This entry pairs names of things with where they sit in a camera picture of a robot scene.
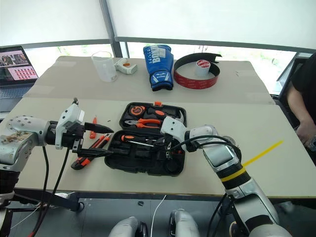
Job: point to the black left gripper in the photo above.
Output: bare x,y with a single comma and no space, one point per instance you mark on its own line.
74,130

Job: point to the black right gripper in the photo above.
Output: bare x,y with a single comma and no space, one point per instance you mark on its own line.
172,150

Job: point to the orange black utility knife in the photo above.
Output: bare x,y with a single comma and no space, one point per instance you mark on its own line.
101,141

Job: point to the small orange tester screwdriver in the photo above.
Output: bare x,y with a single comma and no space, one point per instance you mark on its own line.
93,123

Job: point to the black pouch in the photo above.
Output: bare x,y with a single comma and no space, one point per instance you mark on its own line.
138,163

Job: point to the orange black hand tool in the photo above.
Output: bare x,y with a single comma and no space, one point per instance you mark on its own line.
82,162

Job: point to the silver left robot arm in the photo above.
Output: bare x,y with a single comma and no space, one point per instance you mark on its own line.
23,133

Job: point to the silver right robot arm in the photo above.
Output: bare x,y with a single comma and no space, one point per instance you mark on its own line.
222,155

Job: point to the person bare forearm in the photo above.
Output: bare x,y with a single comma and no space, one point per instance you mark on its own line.
298,106

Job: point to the orange case latch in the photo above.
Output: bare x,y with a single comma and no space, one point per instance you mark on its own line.
158,104

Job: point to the person bare hand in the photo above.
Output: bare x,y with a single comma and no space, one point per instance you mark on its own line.
304,133

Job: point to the orange black screwdriver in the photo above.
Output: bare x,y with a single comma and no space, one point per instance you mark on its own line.
128,138

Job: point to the hammer with orange black grip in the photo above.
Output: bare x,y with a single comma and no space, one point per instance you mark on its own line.
160,113

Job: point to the orange black tape measure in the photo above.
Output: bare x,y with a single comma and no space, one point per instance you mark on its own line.
137,110

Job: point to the small black floor object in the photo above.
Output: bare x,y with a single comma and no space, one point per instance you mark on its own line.
140,203

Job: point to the white power strip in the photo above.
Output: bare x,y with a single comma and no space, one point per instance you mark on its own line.
63,195

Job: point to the clear plastic measuring cup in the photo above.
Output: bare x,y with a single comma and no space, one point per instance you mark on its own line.
106,69

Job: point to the red black tape strip coil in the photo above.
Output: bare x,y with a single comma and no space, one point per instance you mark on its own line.
195,82

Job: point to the small white box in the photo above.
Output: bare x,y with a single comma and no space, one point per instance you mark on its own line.
126,67

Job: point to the grey rounded robot foot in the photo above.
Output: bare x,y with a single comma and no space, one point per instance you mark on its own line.
184,224
126,228

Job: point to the blue boxing glove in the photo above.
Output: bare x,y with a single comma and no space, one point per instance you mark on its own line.
159,66

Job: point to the white red tape roll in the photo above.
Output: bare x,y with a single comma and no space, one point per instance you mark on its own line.
203,67

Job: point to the yellow zip tie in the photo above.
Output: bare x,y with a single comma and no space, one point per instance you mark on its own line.
261,153

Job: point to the dark shoe orange sole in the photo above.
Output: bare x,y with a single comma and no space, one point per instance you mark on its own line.
232,228

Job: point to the grey open laptop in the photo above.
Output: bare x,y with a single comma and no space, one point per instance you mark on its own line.
14,66

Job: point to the black office chair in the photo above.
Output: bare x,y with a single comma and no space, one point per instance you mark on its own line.
293,66

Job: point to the person in black shirt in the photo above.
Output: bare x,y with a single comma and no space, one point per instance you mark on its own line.
307,79

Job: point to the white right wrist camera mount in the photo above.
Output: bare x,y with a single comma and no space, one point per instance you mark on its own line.
174,127

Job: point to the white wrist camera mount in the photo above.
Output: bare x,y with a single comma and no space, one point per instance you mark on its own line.
70,116
174,127

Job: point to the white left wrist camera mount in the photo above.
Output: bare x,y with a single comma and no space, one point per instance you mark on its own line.
70,116

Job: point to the grey window frame post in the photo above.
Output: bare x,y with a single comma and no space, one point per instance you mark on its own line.
112,24

